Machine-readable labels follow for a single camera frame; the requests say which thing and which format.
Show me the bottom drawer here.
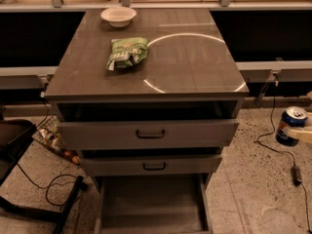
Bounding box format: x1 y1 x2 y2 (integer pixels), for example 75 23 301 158
95 175 214 234

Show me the black chair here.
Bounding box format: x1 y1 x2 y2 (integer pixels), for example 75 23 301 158
0 119 87 234

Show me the white bowl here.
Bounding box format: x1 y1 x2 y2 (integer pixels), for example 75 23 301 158
100 7 137 28

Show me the blue pepsi can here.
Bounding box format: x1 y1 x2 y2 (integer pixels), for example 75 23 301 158
276 106 308 146

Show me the black power cable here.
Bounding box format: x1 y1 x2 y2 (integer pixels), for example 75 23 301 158
254 78 312 234

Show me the grey drawer cabinet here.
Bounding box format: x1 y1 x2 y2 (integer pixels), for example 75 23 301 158
45 8 251 234

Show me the middle drawer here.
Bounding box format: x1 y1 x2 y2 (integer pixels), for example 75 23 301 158
81 148 222 176

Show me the black floor cable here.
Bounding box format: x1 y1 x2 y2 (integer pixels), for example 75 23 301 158
17 162 79 208

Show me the black power adapter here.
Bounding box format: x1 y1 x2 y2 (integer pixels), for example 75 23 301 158
292 166 302 186

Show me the wire basket with items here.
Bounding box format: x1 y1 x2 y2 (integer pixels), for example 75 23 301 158
33 115 80 165

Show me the green chip bag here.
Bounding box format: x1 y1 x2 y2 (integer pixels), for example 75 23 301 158
106 37 148 71

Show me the top drawer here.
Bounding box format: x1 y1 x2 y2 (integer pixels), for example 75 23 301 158
58 101 238 150

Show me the drawer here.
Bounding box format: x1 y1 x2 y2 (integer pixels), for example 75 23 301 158
81 148 222 176
95 175 214 234
58 101 238 150

